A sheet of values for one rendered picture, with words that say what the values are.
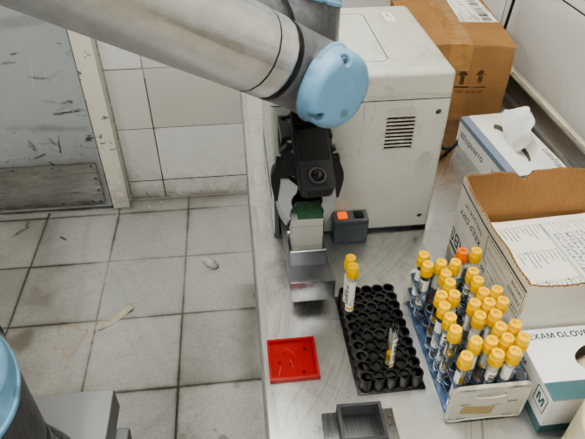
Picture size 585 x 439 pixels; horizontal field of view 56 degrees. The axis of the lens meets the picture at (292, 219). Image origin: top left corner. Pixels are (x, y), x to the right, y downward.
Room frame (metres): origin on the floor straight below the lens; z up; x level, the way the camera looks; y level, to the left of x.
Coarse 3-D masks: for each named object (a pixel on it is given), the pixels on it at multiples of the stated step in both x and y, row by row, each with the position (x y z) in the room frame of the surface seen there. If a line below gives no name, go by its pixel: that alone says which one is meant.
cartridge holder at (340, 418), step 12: (336, 408) 0.38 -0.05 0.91; (348, 408) 0.38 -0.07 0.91; (360, 408) 0.38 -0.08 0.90; (372, 408) 0.38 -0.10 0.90; (324, 420) 0.37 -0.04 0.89; (336, 420) 0.37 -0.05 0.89; (348, 420) 0.37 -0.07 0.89; (360, 420) 0.37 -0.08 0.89; (372, 420) 0.37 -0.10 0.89; (384, 420) 0.36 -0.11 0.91; (324, 432) 0.35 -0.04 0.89; (336, 432) 0.35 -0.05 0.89; (348, 432) 0.35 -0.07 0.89; (360, 432) 0.35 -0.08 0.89; (372, 432) 0.35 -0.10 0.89; (384, 432) 0.34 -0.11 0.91; (396, 432) 0.35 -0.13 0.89
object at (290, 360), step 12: (312, 336) 0.50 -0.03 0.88; (276, 348) 0.49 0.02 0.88; (288, 348) 0.49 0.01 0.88; (300, 348) 0.49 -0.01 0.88; (312, 348) 0.49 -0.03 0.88; (276, 360) 0.47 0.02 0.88; (288, 360) 0.47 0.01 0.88; (300, 360) 0.47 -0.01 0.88; (312, 360) 0.47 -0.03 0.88; (276, 372) 0.45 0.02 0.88; (288, 372) 0.45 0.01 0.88; (300, 372) 0.45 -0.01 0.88; (312, 372) 0.45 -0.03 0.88
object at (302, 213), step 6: (300, 204) 0.65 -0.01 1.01; (306, 204) 0.65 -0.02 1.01; (312, 204) 0.65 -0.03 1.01; (318, 204) 0.65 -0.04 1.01; (294, 210) 0.64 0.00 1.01; (300, 210) 0.64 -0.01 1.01; (306, 210) 0.64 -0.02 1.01; (312, 210) 0.64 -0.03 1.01; (318, 210) 0.64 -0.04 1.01; (300, 216) 0.62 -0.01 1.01; (306, 216) 0.62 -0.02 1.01; (312, 216) 0.62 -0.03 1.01; (318, 216) 0.62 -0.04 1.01
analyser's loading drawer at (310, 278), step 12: (288, 228) 0.71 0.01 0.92; (288, 240) 0.66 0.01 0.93; (288, 252) 0.64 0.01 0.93; (300, 252) 0.62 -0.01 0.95; (312, 252) 0.62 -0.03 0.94; (324, 252) 0.62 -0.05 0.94; (288, 264) 0.62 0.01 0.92; (300, 264) 0.62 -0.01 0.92; (312, 264) 0.62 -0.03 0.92; (324, 264) 0.62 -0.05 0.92; (288, 276) 0.59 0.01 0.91; (300, 276) 0.59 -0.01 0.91; (312, 276) 0.59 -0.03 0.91; (324, 276) 0.59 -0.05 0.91; (300, 288) 0.56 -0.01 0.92; (312, 288) 0.56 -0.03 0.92; (324, 288) 0.56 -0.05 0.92; (300, 300) 0.56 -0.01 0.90; (312, 300) 0.56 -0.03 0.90
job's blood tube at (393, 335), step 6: (390, 324) 0.45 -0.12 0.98; (396, 324) 0.45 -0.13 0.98; (390, 330) 0.44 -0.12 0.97; (396, 330) 0.44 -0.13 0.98; (390, 336) 0.44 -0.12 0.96; (396, 336) 0.44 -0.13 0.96; (390, 342) 0.44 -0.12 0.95; (396, 342) 0.44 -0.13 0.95; (390, 348) 0.44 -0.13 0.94; (390, 354) 0.44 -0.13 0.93; (384, 360) 0.45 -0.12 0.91; (390, 360) 0.44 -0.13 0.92; (390, 366) 0.44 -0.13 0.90
